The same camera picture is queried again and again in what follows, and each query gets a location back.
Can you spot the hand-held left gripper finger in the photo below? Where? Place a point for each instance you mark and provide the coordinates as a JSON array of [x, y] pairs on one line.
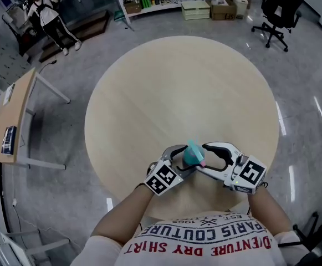
[[170, 152], [185, 173]]

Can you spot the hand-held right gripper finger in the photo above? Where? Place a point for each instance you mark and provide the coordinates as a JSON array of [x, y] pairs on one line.
[[213, 173], [230, 148]]

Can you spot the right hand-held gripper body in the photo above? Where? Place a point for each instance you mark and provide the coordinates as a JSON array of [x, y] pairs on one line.
[[249, 176]]

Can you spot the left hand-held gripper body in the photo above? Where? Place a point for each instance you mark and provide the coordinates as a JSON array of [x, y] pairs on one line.
[[162, 177]]

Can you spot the person's left forearm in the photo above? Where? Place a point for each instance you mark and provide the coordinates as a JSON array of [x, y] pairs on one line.
[[124, 217]]

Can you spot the person's right forearm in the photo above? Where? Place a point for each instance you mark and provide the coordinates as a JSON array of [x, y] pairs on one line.
[[268, 212]]

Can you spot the round beige table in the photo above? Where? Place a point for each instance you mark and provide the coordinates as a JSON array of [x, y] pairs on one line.
[[177, 87]]

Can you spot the person's white printed shirt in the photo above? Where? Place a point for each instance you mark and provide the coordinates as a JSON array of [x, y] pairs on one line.
[[205, 255]]

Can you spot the printed cardboard box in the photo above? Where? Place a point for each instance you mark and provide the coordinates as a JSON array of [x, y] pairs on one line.
[[223, 12]]

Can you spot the white waste bin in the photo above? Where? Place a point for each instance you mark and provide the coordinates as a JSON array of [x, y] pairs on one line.
[[241, 7]]

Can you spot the white shelving unit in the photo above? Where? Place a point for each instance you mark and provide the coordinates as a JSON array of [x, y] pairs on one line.
[[160, 10]]

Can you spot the pale green drawer box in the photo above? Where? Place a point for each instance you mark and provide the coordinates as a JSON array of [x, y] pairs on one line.
[[195, 10]]

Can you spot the green plastic item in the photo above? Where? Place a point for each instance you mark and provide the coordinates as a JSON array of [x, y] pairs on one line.
[[119, 15]]

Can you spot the white plastic bag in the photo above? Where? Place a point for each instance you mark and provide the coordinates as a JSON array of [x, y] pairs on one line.
[[219, 0]]

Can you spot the brown wooden platform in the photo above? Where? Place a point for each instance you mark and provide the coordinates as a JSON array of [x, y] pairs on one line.
[[94, 23]]

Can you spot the small brown cardboard box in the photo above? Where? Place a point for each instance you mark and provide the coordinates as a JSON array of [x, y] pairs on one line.
[[132, 7]]

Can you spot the white power strip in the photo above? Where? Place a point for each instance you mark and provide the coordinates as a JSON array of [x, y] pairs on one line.
[[14, 202]]

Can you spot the green ribbed plastic container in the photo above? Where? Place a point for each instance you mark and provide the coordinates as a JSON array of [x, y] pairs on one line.
[[146, 2]]

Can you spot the wooden desk with white legs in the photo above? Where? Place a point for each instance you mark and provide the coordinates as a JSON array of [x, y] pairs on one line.
[[18, 112]]

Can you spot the dark blue book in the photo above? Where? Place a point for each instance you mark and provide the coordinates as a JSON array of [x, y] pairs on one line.
[[9, 140]]

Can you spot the white booklet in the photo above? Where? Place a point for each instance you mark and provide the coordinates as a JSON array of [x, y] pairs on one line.
[[9, 94]]

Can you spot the black metal stand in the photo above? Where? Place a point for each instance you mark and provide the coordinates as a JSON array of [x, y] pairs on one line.
[[25, 41]]

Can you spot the grey locker cabinet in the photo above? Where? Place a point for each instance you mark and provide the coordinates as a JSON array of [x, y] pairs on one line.
[[2, 57]]

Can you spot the white metal frame table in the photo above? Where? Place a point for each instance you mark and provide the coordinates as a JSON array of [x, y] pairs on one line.
[[8, 251]]

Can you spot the blue wall poster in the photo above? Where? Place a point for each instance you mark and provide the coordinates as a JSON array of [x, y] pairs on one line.
[[5, 0]]

